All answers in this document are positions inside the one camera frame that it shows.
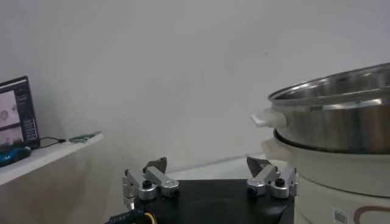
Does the white electric cooker base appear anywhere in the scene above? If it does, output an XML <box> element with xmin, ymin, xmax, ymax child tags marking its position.
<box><xmin>261</xmin><ymin>130</ymin><xmax>390</xmax><ymax>224</ymax></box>

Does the blue handheld device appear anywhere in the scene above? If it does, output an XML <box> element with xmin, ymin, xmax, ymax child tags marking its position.
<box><xmin>0</xmin><ymin>145</ymin><xmax>32</xmax><ymax>168</ymax></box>

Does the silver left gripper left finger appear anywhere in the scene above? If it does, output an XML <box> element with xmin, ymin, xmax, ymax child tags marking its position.
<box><xmin>121</xmin><ymin>156</ymin><xmax>180</xmax><ymax>211</ymax></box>

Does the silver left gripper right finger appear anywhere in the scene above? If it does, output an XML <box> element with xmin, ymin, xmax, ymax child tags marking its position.
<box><xmin>246</xmin><ymin>156</ymin><xmax>298</xmax><ymax>200</ymax></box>

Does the black laptop cable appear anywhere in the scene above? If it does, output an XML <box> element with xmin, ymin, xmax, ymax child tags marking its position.
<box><xmin>30</xmin><ymin>136</ymin><xmax>66</xmax><ymax>150</ymax></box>

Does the white side table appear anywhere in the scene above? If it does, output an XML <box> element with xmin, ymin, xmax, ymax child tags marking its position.
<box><xmin>0</xmin><ymin>132</ymin><xmax>105</xmax><ymax>186</ymax></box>

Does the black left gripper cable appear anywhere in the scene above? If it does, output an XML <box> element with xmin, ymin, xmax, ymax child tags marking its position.
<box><xmin>105</xmin><ymin>209</ymin><xmax>156</xmax><ymax>224</ymax></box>

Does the stainless steel steamer basket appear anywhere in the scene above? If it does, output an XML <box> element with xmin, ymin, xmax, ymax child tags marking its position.
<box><xmin>251</xmin><ymin>62</ymin><xmax>390</xmax><ymax>155</ymax></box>

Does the black laptop screen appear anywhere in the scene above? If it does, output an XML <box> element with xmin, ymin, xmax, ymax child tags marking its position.
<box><xmin>0</xmin><ymin>75</ymin><xmax>41</xmax><ymax>150</ymax></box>

